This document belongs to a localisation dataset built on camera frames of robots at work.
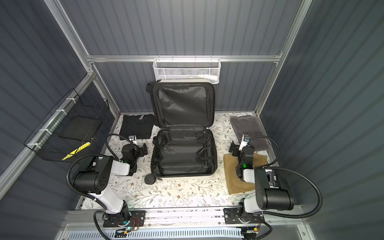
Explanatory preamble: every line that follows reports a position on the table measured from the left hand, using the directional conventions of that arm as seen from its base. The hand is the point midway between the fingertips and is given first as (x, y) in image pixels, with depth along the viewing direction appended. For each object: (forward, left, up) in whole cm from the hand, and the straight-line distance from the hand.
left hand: (136, 145), depth 97 cm
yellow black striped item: (-18, +17, +23) cm, 34 cm away
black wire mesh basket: (-4, +26, +24) cm, 35 cm away
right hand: (-7, -67, +6) cm, 68 cm away
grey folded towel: (+12, -81, 0) cm, 82 cm away
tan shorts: (-28, -59, -3) cm, 65 cm away
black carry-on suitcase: (+2, -31, -6) cm, 32 cm away
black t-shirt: (+20, +9, -3) cm, 22 cm away
